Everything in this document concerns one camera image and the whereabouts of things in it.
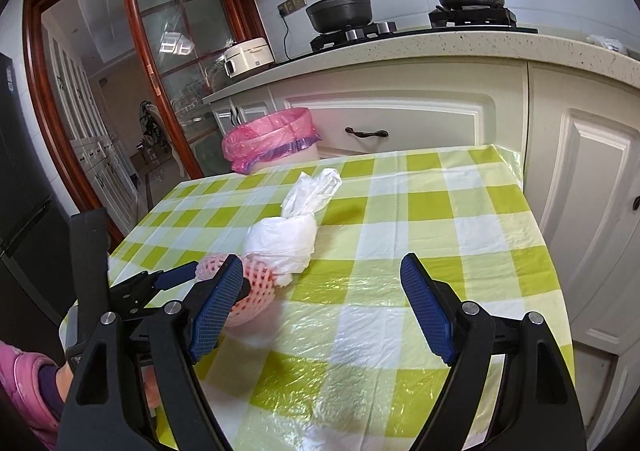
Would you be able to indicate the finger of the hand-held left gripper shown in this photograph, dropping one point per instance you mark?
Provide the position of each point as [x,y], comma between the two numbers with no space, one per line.
[175,276]
[245,287]

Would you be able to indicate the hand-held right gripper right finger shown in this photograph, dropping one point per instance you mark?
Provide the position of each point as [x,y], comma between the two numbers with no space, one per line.
[430,311]

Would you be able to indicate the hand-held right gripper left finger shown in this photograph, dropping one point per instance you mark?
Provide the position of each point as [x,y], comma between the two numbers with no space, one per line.
[217,311]

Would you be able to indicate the pink foam fruit net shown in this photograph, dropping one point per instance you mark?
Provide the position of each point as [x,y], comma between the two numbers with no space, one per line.
[257,283]

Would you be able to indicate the white plastic bag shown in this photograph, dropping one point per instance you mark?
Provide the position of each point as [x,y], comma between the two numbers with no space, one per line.
[285,241]

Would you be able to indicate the bin with pink bag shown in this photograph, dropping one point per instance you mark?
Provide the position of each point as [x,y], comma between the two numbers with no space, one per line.
[270,136]

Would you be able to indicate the person's left forearm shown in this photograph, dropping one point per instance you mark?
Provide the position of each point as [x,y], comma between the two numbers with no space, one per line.
[25,376]

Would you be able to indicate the person's left hand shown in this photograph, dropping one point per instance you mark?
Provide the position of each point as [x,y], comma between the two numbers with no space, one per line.
[151,387]

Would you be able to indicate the green checked tablecloth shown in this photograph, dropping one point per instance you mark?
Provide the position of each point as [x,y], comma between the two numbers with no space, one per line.
[400,231]

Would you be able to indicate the black refrigerator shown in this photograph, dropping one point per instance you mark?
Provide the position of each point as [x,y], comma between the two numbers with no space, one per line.
[20,181]

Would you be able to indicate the white hallway cupboards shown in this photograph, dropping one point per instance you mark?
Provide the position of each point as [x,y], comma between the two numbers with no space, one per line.
[85,141]

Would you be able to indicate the dark stroller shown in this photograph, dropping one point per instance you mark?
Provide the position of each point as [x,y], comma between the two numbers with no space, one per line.
[152,126]

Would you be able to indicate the white rice cooker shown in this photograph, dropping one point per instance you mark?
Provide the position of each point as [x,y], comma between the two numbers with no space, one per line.
[247,58]

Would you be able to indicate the glass sliding door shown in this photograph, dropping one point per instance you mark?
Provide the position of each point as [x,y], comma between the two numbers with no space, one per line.
[190,31]

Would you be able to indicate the silver hob knob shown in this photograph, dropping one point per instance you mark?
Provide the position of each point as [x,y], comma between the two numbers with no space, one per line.
[387,27]
[353,34]

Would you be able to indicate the black glass gas hob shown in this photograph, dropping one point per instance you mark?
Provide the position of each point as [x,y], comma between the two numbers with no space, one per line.
[425,28]

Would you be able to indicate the black lidded casserole pot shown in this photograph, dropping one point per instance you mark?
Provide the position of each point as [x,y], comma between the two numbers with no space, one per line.
[340,13]

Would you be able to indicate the clear plastic wrapper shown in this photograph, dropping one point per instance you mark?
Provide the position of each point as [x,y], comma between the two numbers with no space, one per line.
[607,43]

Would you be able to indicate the red wooden door frame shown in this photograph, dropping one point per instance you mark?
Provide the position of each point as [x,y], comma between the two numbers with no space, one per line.
[35,81]

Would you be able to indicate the gold wall socket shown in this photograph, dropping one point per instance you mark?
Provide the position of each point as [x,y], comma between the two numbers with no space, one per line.
[292,2]

